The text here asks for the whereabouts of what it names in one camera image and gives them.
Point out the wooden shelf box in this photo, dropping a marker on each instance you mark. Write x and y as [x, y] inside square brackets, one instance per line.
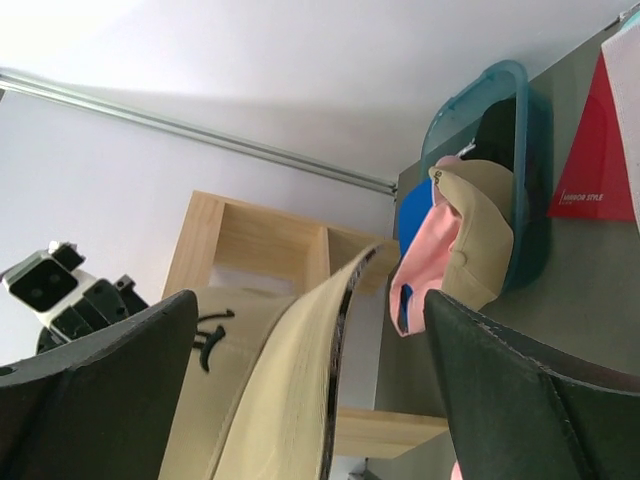
[304, 251]

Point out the red booklet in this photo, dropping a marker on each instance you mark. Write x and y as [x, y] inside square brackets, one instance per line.
[594, 183]

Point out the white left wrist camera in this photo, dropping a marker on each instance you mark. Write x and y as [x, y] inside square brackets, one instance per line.
[49, 280]

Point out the salmon pink baseball cap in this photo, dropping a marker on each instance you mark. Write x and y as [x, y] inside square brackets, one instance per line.
[441, 227]

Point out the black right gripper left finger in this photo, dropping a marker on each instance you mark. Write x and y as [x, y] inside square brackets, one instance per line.
[100, 407]

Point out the beige baseball cap with logo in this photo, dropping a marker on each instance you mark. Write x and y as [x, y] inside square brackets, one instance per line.
[260, 393]

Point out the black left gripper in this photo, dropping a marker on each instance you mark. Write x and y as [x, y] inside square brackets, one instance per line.
[90, 308]

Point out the tan baseball cap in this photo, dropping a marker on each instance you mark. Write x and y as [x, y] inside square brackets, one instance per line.
[480, 194]

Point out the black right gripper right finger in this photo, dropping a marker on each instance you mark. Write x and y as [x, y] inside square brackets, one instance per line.
[520, 409]

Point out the translucent zip document pouch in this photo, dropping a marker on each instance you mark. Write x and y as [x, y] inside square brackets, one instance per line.
[621, 57]

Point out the blue baseball cap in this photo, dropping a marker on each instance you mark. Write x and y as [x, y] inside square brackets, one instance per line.
[412, 210]

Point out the teal plastic container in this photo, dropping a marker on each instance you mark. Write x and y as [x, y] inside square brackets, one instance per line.
[501, 115]

